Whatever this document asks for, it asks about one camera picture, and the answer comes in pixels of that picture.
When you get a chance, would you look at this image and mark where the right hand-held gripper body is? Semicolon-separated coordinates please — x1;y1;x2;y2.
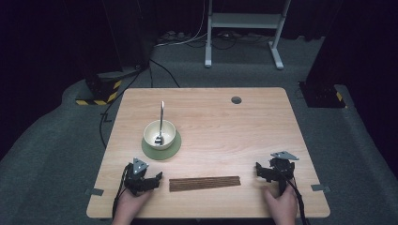
268;151;300;195

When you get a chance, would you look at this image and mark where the white metal stand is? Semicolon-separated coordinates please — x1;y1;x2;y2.
204;0;293;70

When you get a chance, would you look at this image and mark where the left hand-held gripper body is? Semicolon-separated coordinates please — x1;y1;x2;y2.
123;157;157;197

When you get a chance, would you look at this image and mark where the metal spoon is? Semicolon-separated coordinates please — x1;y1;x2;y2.
154;100;166;147

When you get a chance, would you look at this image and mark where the white floor cable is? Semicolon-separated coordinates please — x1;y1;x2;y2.
154;0;209;49

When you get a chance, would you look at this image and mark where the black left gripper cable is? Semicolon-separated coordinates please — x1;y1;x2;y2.
111;163;130;219

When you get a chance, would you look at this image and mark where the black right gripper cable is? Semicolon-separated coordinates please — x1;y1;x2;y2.
273;167;312;225

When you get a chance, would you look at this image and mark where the person's left hand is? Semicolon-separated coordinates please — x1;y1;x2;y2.
115;187;154;221

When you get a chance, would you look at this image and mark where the grey tape piece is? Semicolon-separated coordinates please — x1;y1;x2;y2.
311;184;331;193
84;187;105;197

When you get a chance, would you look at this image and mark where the black floor cable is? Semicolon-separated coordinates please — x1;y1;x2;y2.
99;58;181;148

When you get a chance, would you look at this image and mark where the round green coaster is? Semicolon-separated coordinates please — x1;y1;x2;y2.
141;129;182;161

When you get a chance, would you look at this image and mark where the black pillar with striped base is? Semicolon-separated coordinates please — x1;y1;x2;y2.
298;0;398;110
62;0;158;107

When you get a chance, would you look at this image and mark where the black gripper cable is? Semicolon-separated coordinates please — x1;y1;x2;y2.
273;167;312;225
111;163;130;219

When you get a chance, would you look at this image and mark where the row of brown chopsticks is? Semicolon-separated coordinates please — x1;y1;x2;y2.
168;175;242;193

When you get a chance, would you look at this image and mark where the person's right hand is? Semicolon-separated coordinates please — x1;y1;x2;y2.
262;179;299;223

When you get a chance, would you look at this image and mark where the power strip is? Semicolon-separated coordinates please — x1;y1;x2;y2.
157;30;192;45

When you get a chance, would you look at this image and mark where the cream ceramic bowl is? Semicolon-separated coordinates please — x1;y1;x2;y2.
143;119;177;151

